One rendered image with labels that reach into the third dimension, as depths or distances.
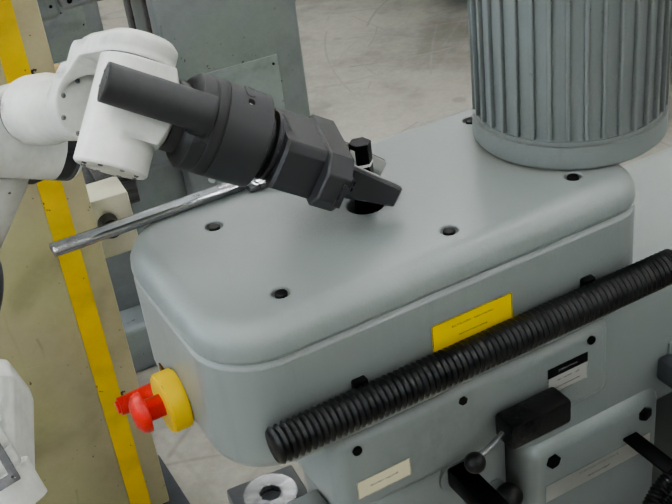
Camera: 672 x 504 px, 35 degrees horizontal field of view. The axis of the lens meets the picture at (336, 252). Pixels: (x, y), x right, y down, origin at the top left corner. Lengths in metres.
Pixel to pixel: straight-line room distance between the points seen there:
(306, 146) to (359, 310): 0.15
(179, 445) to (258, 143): 2.84
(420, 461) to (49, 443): 2.22
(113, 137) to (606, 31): 0.45
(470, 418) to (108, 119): 0.46
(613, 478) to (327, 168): 0.55
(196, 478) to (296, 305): 2.71
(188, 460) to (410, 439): 2.65
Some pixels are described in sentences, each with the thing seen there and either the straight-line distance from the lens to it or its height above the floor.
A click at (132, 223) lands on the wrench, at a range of 1.06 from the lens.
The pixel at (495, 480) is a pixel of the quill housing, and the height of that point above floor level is 1.56.
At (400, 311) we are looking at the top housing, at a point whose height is 1.85.
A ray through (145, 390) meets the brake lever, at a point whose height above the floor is 1.71.
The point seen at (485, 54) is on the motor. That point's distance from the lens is 1.07.
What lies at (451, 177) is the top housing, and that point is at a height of 1.89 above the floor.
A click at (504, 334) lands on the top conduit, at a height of 1.80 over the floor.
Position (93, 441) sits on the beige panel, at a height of 0.37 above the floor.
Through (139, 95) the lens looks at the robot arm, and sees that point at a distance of 0.89.
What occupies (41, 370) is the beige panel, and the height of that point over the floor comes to 0.67.
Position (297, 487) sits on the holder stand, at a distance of 1.81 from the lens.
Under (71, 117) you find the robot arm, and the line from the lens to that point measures 1.02.
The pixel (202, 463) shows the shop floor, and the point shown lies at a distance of 3.64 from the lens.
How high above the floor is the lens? 2.39
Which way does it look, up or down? 32 degrees down
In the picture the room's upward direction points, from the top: 7 degrees counter-clockwise
